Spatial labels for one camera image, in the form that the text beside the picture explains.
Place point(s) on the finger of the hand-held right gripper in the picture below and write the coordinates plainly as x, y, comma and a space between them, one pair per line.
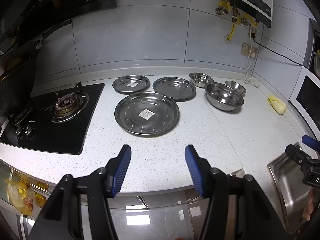
310, 141
297, 155

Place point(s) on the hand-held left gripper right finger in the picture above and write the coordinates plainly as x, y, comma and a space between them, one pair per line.
193, 170

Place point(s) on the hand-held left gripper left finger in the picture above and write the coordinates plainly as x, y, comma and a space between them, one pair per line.
122, 170

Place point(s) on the large labelled steel plate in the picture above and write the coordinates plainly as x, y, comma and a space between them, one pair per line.
130, 120

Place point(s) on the large steel bowl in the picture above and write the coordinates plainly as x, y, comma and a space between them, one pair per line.
223, 96

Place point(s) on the medium unlabelled steel plate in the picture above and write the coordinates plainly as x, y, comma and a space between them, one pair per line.
175, 88

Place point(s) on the small labelled steel plate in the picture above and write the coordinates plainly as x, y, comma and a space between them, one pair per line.
120, 85

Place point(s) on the small steel bowl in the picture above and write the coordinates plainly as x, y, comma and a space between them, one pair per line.
201, 78
237, 86

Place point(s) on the person's right hand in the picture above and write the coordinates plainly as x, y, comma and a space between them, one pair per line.
308, 205

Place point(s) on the stainless steel sink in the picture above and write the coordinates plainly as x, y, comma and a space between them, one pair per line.
287, 180

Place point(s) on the white microwave oven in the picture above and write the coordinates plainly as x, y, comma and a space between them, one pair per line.
306, 97

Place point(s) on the napa cabbage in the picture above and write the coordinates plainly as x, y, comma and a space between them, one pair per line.
276, 104

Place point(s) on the black glass gas stove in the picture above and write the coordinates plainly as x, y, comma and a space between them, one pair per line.
75, 135

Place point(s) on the gas stove burner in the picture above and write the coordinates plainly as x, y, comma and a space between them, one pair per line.
66, 105

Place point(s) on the amber oil bottle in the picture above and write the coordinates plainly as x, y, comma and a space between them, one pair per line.
40, 196

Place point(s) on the dark glass-door cabinet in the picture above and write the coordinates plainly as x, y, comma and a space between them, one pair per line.
312, 45

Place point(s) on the stove control knob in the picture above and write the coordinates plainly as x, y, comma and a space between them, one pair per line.
18, 130
29, 130

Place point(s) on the white power plug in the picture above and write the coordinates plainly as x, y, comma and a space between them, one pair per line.
253, 54

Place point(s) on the yellow plastic bag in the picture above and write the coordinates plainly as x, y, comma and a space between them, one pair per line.
18, 195

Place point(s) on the black wok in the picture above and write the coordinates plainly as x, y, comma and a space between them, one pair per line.
15, 92

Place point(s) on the brass pipe valve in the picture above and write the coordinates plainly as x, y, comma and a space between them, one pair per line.
235, 13

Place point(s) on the metal pipe valve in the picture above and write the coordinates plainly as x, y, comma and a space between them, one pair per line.
221, 10

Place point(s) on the double wall socket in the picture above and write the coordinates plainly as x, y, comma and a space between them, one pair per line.
246, 48

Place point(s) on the single wall socket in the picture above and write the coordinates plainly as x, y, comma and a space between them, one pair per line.
253, 32

